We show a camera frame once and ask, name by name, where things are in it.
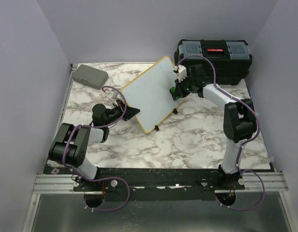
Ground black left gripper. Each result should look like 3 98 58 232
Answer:
104 100 141 127

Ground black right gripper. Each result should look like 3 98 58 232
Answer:
174 76 195 99

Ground yellow framed whiteboard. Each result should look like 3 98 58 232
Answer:
121 56 184 133

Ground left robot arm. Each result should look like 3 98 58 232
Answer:
48 100 140 191

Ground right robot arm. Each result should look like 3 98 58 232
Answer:
170 65 257 189

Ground black plastic toolbox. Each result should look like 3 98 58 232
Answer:
174 39 253 86

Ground grey plastic case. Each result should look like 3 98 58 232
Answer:
72 64 109 90

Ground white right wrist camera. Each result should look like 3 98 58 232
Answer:
174 65 187 83

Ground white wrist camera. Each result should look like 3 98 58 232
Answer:
174 65 187 83
107 90 118 104

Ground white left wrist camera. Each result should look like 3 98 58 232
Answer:
107 90 118 104

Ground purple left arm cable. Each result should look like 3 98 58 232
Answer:
62 86 131 213

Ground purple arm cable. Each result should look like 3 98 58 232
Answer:
174 56 265 210
62 86 131 213

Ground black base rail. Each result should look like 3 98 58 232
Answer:
43 166 251 203

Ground aluminium frame rail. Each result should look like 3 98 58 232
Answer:
20 64 77 232

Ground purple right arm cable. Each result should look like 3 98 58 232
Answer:
174 56 265 210

